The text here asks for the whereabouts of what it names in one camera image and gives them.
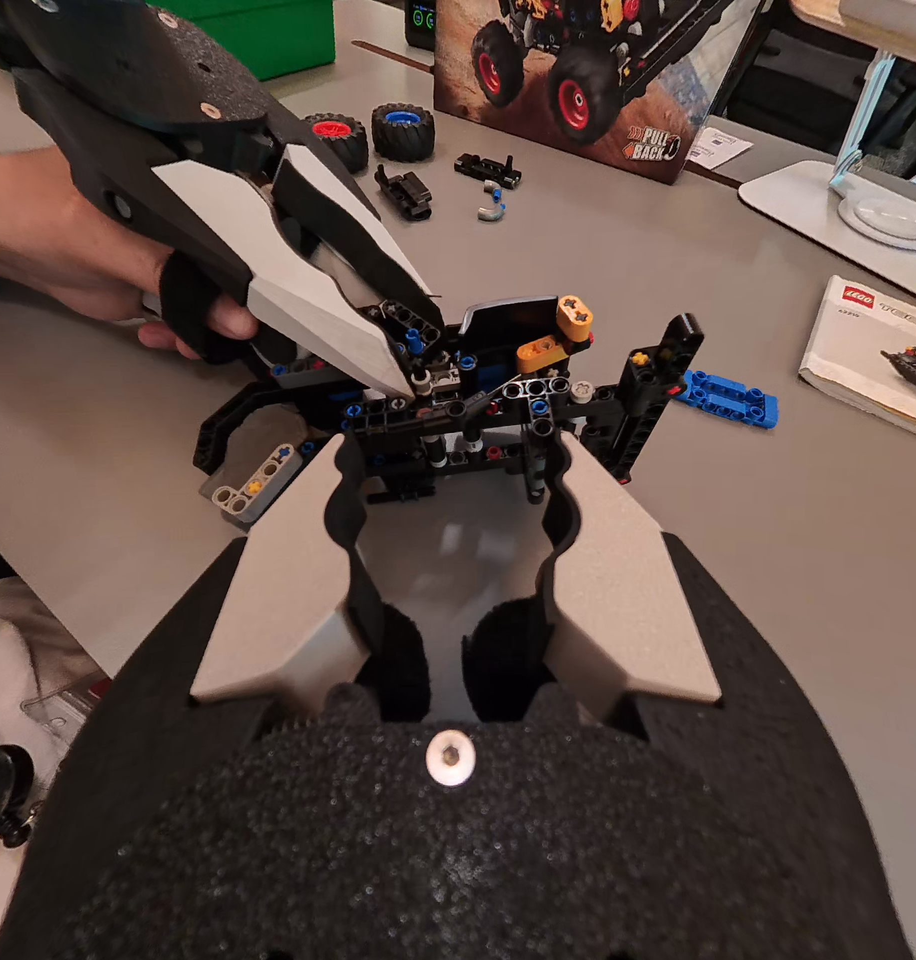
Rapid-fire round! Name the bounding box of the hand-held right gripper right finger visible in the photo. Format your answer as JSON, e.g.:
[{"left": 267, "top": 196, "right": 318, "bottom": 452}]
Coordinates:
[{"left": 536, "top": 431, "right": 723, "bottom": 723}]

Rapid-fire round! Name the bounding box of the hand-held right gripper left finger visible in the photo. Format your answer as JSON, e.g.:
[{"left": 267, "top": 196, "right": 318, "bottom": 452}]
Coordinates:
[{"left": 190, "top": 433, "right": 387, "bottom": 704}]

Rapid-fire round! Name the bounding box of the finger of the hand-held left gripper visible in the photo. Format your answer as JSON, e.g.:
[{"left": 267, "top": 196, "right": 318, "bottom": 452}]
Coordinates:
[
  {"left": 272, "top": 142, "right": 445, "bottom": 327},
  {"left": 152, "top": 166, "right": 420, "bottom": 399}
]

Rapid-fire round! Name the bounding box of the black lego vehicle model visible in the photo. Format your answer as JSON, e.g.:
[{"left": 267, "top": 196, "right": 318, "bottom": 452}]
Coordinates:
[{"left": 193, "top": 294, "right": 705, "bottom": 530}]

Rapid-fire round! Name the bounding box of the lego wheel with red hub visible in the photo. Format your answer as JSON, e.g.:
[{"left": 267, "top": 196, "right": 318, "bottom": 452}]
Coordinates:
[{"left": 304, "top": 114, "right": 370, "bottom": 175}]

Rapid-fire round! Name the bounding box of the chunky black lego piece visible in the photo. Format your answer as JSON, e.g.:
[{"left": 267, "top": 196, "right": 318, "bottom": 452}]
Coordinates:
[{"left": 374, "top": 165, "right": 434, "bottom": 222}]

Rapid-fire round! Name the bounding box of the lego wheel with blue hub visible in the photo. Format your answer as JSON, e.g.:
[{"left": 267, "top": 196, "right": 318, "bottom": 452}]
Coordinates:
[{"left": 371, "top": 103, "right": 436, "bottom": 162}]

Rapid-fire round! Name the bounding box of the long black lego piece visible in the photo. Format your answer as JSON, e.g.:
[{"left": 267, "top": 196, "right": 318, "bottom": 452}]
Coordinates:
[{"left": 454, "top": 152, "right": 524, "bottom": 189}]

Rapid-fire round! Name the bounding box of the lego set box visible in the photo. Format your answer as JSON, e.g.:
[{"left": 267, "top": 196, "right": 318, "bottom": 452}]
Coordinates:
[{"left": 433, "top": 0, "right": 766, "bottom": 185}]

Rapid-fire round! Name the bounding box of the blue lego panel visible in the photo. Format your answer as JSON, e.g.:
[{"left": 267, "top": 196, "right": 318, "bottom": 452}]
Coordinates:
[{"left": 671, "top": 369, "right": 779, "bottom": 429}]

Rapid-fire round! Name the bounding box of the lego instruction booklet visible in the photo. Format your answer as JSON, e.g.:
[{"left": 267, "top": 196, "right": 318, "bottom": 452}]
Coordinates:
[{"left": 797, "top": 274, "right": 916, "bottom": 444}]

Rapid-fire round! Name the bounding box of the person's left hand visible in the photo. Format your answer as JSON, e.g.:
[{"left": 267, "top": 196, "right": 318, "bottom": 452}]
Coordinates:
[{"left": 0, "top": 146, "right": 261, "bottom": 361}]

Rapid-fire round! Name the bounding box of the green plastic bin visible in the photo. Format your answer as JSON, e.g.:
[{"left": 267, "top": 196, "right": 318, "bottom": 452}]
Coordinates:
[{"left": 146, "top": 0, "right": 335, "bottom": 82}]

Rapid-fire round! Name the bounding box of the clear plastic bag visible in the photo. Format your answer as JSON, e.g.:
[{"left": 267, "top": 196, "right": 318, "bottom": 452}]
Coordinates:
[{"left": 19, "top": 671, "right": 114, "bottom": 781}]

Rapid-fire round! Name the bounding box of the white paper slip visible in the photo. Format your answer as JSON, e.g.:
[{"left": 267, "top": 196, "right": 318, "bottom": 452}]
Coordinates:
[{"left": 686, "top": 126, "right": 755, "bottom": 170}]

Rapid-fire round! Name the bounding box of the white lamp stand base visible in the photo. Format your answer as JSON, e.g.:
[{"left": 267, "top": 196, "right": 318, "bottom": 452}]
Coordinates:
[{"left": 737, "top": 0, "right": 916, "bottom": 305}]

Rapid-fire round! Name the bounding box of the black chair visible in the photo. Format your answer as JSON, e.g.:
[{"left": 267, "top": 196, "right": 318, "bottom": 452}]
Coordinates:
[{"left": 716, "top": 0, "right": 879, "bottom": 155}]

